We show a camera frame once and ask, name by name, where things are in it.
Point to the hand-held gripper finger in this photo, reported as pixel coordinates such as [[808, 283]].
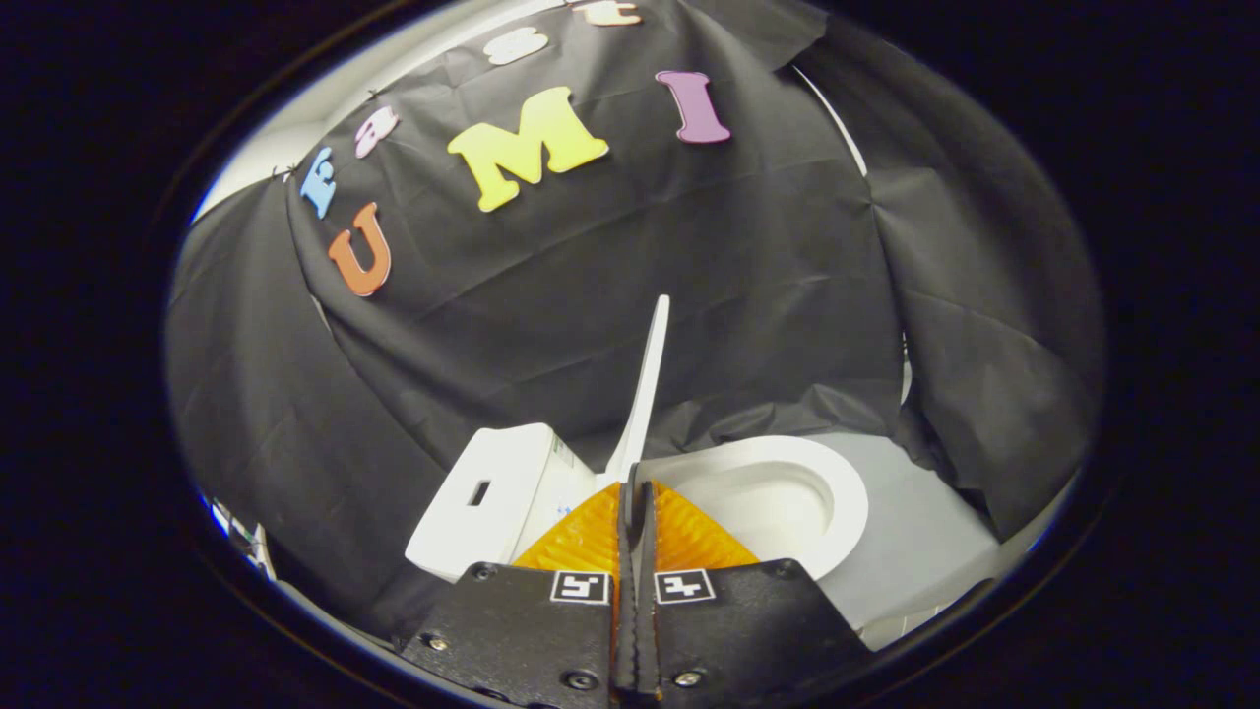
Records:
[[623, 611], [647, 611]]

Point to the white toilet lid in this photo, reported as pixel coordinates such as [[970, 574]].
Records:
[[645, 394]]

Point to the white toilet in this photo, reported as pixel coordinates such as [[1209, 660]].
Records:
[[512, 463]]

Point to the black backdrop cloth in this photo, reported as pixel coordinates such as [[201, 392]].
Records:
[[689, 295]]

